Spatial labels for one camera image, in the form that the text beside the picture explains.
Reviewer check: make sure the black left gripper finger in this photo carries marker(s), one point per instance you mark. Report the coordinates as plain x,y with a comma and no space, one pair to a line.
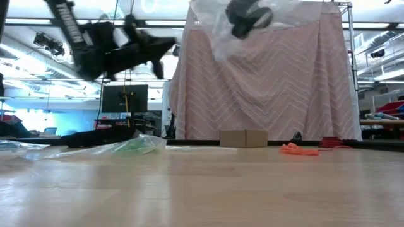
158,47

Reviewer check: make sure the black rubber band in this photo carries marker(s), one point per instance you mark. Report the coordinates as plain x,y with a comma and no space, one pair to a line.
249,23
240,8

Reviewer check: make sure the long green rubber band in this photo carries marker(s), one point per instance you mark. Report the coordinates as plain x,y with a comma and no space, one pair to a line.
135,148

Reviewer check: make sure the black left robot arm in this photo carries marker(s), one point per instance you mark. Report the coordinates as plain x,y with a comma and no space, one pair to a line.
79,41

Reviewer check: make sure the orange rubber band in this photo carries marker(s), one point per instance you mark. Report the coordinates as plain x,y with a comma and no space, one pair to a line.
296,150

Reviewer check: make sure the black computer monitor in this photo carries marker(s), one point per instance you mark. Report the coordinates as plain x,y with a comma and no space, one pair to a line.
113,99

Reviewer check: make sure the white cabinet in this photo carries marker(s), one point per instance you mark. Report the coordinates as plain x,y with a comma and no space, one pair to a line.
166,104

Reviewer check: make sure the black ceiling track lights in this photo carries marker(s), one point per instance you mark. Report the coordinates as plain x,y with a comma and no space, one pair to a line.
50,45

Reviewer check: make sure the small dark laptop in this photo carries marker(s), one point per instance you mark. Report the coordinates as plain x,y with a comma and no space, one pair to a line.
50,130

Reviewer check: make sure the small cardboard box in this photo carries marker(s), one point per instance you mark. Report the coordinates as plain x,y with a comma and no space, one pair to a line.
243,138

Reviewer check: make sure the pink chevron cloth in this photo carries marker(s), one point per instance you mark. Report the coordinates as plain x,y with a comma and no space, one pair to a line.
284,94

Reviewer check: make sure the silver metal rack pole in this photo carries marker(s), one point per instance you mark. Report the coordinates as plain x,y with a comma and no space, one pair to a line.
351,47

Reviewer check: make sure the red black tape roll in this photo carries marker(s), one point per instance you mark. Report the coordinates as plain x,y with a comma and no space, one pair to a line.
331,142

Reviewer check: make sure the black ceiling spotlight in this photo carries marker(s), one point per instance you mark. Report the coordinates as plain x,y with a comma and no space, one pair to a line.
377,53

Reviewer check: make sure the wooden side table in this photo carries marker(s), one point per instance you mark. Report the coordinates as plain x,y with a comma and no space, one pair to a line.
382,123

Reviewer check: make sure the red storage bin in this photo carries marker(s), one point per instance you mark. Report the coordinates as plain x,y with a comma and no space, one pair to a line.
389,108

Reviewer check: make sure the black aluminium table frame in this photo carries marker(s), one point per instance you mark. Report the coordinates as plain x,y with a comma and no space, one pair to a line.
385,145

